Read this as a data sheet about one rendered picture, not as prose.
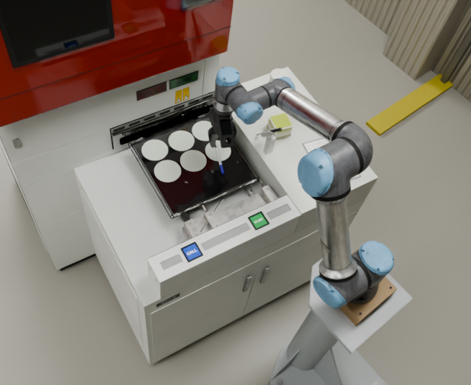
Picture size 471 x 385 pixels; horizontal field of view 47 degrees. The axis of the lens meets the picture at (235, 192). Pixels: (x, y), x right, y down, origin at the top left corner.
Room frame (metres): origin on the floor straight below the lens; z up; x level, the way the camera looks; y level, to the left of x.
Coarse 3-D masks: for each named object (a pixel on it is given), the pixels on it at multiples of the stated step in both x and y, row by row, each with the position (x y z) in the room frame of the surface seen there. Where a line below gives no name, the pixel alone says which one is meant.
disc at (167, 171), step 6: (162, 162) 1.16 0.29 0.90; (168, 162) 1.16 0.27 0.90; (174, 162) 1.17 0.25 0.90; (156, 168) 1.13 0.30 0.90; (162, 168) 1.13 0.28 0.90; (168, 168) 1.14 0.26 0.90; (174, 168) 1.14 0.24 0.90; (180, 168) 1.15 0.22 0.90; (156, 174) 1.10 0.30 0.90; (162, 174) 1.10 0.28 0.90; (168, 174) 1.11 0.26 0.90; (174, 174) 1.11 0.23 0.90; (162, 180) 1.08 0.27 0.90; (168, 180) 1.08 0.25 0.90; (174, 180) 1.09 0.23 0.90
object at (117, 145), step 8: (200, 104) 1.44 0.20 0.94; (208, 104) 1.46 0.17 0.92; (176, 112) 1.37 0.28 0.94; (184, 112) 1.39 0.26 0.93; (200, 112) 1.45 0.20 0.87; (208, 112) 1.46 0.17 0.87; (152, 120) 1.31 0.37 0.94; (160, 120) 1.33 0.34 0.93; (168, 120) 1.35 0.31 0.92; (184, 120) 1.40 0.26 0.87; (192, 120) 1.42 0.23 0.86; (128, 128) 1.25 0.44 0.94; (136, 128) 1.26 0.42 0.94; (144, 128) 1.28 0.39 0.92; (160, 128) 1.33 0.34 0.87; (168, 128) 1.35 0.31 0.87; (112, 136) 1.20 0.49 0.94; (120, 136) 1.22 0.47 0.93; (136, 136) 1.27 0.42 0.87; (144, 136) 1.28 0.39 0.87; (112, 144) 1.21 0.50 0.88; (120, 144) 1.22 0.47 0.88
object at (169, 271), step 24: (240, 216) 0.96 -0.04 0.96; (288, 216) 0.99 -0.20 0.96; (192, 240) 0.83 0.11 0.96; (216, 240) 0.85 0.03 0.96; (240, 240) 0.86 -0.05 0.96; (264, 240) 0.92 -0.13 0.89; (168, 264) 0.73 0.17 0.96; (192, 264) 0.74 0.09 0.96; (216, 264) 0.80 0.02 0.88; (168, 288) 0.68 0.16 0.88
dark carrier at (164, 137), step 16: (176, 128) 1.33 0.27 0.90; (144, 160) 1.15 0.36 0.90; (160, 160) 1.16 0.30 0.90; (176, 160) 1.18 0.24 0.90; (208, 160) 1.21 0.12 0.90; (224, 160) 1.22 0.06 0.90; (240, 160) 1.23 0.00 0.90; (192, 176) 1.12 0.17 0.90; (208, 176) 1.13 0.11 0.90; (224, 176) 1.15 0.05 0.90; (240, 176) 1.16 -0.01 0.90; (160, 192) 1.03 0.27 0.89; (176, 192) 1.04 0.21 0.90; (192, 192) 1.05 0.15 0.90; (208, 192) 1.06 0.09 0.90; (176, 208) 0.97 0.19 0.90
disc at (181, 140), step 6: (174, 132) 1.31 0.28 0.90; (180, 132) 1.31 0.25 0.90; (186, 132) 1.32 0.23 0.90; (174, 138) 1.28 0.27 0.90; (180, 138) 1.28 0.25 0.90; (186, 138) 1.29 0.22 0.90; (192, 138) 1.29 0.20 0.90; (174, 144) 1.25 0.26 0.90; (180, 144) 1.25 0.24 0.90; (186, 144) 1.26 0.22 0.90; (192, 144) 1.26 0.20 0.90; (180, 150) 1.22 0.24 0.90
